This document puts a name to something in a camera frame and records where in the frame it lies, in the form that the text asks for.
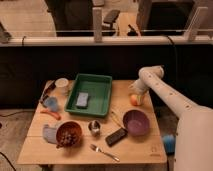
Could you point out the green plastic tray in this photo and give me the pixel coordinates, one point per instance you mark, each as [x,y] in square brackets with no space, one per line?
[98,88]

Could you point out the white horizontal rail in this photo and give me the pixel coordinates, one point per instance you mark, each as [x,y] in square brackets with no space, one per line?
[105,41]

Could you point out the purple bowl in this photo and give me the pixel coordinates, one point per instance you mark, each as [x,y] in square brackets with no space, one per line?
[136,123]

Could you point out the wooden stick utensil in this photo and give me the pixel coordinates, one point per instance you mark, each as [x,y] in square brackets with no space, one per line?
[116,119]

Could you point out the orange carrot toy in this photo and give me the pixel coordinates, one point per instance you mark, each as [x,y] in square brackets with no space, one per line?
[53,114]

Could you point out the black rectangular block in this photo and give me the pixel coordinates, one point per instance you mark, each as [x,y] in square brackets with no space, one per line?
[115,137]

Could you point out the light blue cloth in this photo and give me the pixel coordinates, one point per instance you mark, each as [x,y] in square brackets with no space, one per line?
[49,133]

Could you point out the blue sponge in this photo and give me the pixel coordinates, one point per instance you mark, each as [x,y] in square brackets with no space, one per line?
[82,100]

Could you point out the black office chair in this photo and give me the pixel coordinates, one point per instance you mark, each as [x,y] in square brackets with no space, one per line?
[108,22]

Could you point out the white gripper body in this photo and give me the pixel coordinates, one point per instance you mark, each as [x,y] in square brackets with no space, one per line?
[139,87]

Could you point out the blue cylinder on floor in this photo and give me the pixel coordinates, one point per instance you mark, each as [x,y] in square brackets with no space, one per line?
[169,144]

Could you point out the brown bowl with contents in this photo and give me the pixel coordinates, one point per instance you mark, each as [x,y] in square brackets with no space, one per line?
[69,134]

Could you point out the silver fork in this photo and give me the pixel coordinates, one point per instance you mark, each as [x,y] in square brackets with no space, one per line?
[97,149]

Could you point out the white cup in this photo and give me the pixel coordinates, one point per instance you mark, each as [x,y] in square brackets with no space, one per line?
[62,84]

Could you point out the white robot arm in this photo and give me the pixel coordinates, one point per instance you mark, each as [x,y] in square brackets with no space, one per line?
[194,134]

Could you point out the orange apple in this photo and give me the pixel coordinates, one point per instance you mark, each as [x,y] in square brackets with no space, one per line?
[135,99]

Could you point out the small metal cup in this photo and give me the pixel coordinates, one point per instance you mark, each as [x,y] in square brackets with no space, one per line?
[94,127]

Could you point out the blue plastic cup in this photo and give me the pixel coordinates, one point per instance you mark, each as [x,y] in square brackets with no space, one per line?
[52,104]

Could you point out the dark handled utensil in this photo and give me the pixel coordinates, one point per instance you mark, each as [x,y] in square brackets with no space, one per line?
[47,91]

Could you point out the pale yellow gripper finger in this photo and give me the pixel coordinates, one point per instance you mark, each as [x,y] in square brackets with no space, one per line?
[142,99]

